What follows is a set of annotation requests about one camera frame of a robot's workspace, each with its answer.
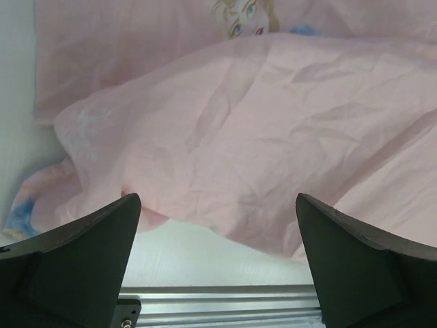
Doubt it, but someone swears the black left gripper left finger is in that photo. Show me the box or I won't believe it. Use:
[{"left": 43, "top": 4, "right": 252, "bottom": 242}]
[{"left": 1, "top": 193, "right": 141, "bottom": 327}]

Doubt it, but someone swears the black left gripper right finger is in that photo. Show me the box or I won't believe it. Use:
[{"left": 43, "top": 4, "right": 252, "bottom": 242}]
[{"left": 296, "top": 193, "right": 436, "bottom": 328}]

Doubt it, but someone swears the blue and pink printed pillowcase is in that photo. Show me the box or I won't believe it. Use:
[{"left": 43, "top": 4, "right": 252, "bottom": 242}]
[{"left": 4, "top": 1, "right": 436, "bottom": 260}]

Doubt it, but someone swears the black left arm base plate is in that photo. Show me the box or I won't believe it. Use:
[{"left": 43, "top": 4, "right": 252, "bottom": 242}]
[{"left": 111, "top": 298, "right": 141, "bottom": 328}]

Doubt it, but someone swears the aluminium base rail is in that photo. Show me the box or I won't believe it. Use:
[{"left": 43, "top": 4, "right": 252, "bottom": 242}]
[{"left": 119, "top": 285, "right": 324, "bottom": 327}]

